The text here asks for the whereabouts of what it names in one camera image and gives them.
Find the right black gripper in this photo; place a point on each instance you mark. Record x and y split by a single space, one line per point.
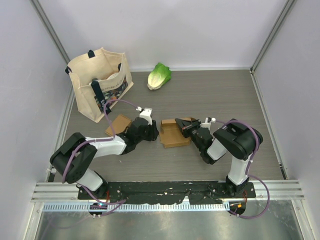
187 125

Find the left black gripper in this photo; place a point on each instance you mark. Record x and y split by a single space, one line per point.
153 131

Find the brown cardboard box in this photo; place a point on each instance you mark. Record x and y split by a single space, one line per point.
120 123

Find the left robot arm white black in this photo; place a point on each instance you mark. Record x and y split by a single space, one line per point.
73 158

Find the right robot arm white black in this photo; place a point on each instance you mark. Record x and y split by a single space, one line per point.
235 137

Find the green lettuce head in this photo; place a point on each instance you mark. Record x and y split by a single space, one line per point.
159 76

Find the white item inside bag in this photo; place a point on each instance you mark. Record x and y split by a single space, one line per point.
113 76

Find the beige canvas tote bag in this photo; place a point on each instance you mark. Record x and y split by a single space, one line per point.
88 74

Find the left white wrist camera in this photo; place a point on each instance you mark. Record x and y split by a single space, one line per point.
145 113

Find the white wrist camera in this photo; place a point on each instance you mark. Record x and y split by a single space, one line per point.
207 123
145 113

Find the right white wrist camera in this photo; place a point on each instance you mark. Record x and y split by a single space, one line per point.
207 123

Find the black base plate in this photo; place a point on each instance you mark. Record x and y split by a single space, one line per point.
171 192

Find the white slotted cable duct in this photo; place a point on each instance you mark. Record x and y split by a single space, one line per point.
126 208

